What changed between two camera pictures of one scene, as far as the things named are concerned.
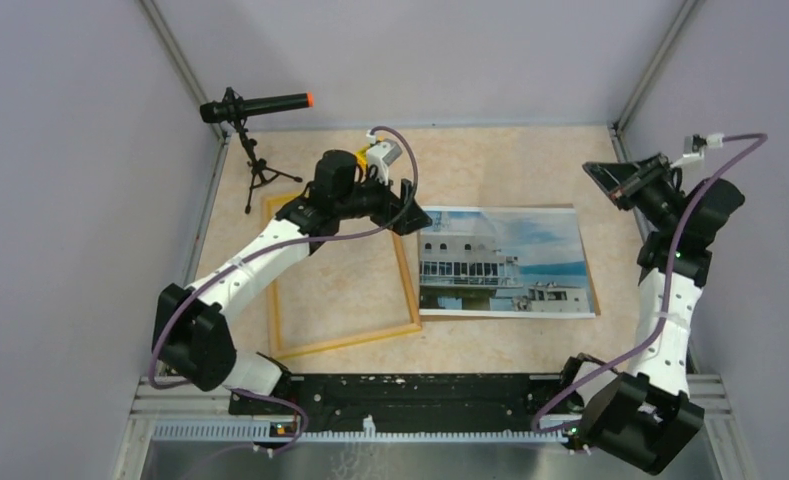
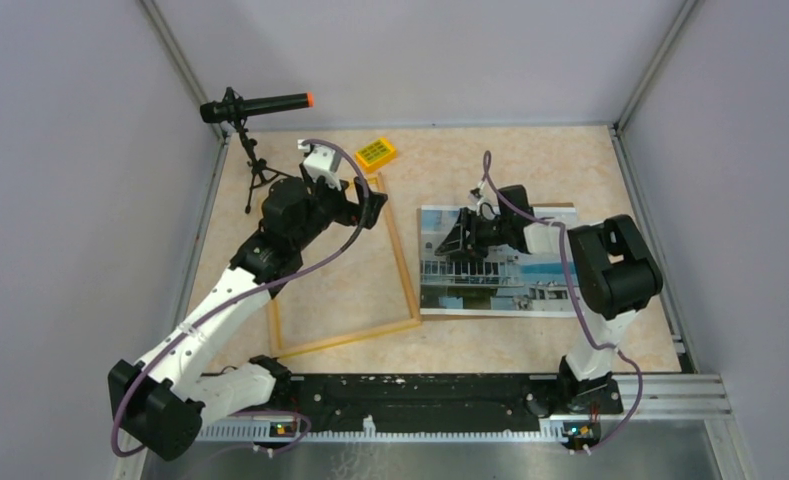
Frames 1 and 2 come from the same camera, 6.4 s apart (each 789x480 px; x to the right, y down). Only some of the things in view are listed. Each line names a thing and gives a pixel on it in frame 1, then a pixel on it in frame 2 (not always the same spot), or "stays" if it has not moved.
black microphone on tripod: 234,109 stays
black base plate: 413,403 stays
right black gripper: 609,175 to 458,243
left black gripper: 390,207 to 366,211
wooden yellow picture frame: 415,326 stays
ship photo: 504,261 stays
